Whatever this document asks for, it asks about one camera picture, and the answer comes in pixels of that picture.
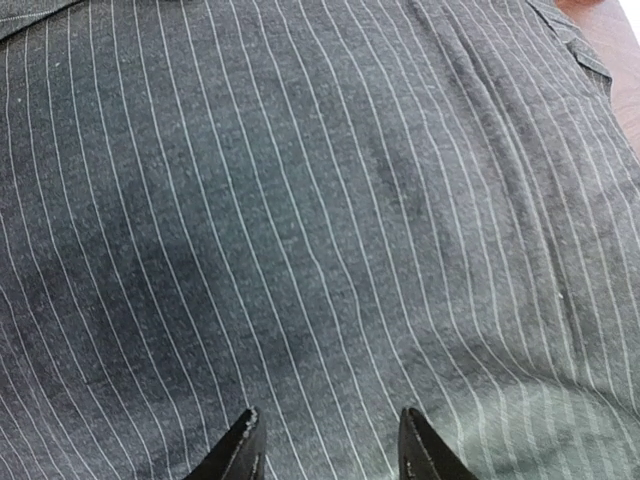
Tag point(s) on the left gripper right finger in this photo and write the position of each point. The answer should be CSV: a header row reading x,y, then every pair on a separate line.
x,y
423,454

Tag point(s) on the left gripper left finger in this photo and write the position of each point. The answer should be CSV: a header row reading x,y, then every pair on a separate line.
x,y
239,454

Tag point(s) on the black pinstriped long sleeve shirt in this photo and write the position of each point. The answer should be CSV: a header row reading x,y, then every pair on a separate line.
x,y
327,210

